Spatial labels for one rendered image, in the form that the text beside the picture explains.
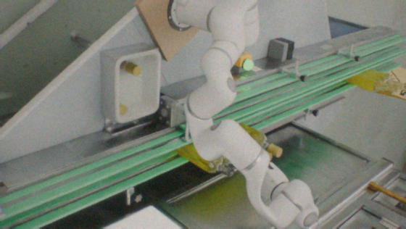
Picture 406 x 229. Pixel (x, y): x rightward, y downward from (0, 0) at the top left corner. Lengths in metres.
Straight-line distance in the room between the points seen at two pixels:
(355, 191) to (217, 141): 0.76
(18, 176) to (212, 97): 0.58
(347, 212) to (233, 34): 0.77
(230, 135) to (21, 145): 0.64
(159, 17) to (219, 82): 0.46
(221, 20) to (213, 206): 0.62
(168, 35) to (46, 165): 0.59
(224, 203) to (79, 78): 0.62
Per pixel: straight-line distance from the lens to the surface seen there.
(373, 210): 1.73
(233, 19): 1.26
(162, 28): 1.55
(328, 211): 1.62
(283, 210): 1.23
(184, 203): 1.53
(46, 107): 1.42
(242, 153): 1.15
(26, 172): 1.37
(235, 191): 1.61
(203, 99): 1.18
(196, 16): 1.49
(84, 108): 1.49
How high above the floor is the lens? 1.91
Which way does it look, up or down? 38 degrees down
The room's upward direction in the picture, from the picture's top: 118 degrees clockwise
